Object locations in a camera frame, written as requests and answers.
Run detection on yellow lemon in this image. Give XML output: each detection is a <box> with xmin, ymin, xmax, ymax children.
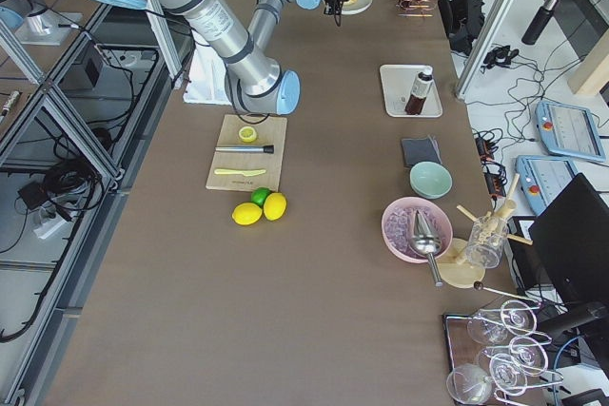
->
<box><xmin>263</xmin><ymin>192</ymin><xmax>287</xmax><ymax>221</ymax></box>
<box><xmin>231</xmin><ymin>202</ymin><xmax>263</xmax><ymax>226</ymax></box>

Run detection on metal ice scoop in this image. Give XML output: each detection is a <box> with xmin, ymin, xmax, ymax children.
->
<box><xmin>409</xmin><ymin>210</ymin><xmax>443</xmax><ymax>287</ymax></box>

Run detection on half lime slice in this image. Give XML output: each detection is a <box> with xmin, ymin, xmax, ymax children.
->
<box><xmin>238</xmin><ymin>126</ymin><xmax>258</xmax><ymax>144</ymax></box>

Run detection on yellow lemon right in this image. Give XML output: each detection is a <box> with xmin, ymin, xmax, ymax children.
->
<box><xmin>263</xmin><ymin>192</ymin><xmax>287</xmax><ymax>221</ymax></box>

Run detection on cream plastic tray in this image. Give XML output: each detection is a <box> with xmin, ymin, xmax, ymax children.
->
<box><xmin>380</xmin><ymin>64</ymin><xmax>442</xmax><ymax>118</ymax></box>

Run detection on green lime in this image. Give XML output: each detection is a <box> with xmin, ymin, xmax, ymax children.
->
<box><xmin>250</xmin><ymin>187</ymin><xmax>272</xmax><ymax>207</ymax></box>

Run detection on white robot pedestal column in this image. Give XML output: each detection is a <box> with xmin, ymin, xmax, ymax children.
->
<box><xmin>183</xmin><ymin>44</ymin><xmax>230</xmax><ymax>106</ymax></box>

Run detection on aluminium frame post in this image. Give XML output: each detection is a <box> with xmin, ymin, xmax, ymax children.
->
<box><xmin>455</xmin><ymin>0</ymin><xmax>514</xmax><ymax>102</ymax></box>

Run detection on wine glass rack tray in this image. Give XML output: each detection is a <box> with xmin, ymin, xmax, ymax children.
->
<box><xmin>442</xmin><ymin>297</ymin><xmax>563</xmax><ymax>405</ymax></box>

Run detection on yellow plastic knife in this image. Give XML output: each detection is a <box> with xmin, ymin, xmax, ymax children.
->
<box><xmin>213</xmin><ymin>168</ymin><xmax>266</xmax><ymax>177</ymax></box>

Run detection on black monitor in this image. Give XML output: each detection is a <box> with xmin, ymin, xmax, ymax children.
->
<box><xmin>530</xmin><ymin>173</ymin><xmax>608</xmax><ymax>304</ymax></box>

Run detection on pink bowl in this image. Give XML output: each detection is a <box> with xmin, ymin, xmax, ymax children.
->
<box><xmin>382</xmin><ymin>197</ymin><xmax>453</xmax><ymax>264</ymax></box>

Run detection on mint green bowl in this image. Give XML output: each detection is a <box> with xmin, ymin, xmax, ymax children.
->
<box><xmin>409</xmin><ymin>162</ymin><xmax>453</xmax><ymax>200</ymax></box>

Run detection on black thermos bottle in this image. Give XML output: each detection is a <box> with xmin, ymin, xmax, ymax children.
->
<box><xmin>521</xmin><ymin>0</ymin><xmax>561</xmax><ymax>45</ymax></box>

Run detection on white plate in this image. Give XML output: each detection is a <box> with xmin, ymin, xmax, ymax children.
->
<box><xmin>342</xmin><ymin>0</ymin><xmax>373</xmax><ymax>15</ymax></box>

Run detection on yellow lemon left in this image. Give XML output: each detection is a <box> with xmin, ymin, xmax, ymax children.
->
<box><xmin>231</xmin><ymin>202</ymin><xmax>263</xmax><ymax>226</ymax></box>

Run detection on metal muddler black tip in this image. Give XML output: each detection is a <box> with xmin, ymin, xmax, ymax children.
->
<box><xmin>215</xmin><ymin>145</ymin><xmax>275</xmax><ymax>154</ymax></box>

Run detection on clear glass mug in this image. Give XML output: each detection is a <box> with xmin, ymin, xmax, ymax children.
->
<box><xmin>464</xmin><ymin>216</ymin><xmax>507</xmax><ymax>269</ymax></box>

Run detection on tea bottle on tray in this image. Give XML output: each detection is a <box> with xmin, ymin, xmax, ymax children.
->
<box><xmin>404</xmin><ymin>67</ymin><xmax>433</xmax><ymax>115</ymax></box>

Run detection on grey folded cloth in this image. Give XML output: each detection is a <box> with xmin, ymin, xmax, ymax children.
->
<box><xmin>401</xmin><ymin>136</ymin><xmax>442</xmax><ymax>168</ymax></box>

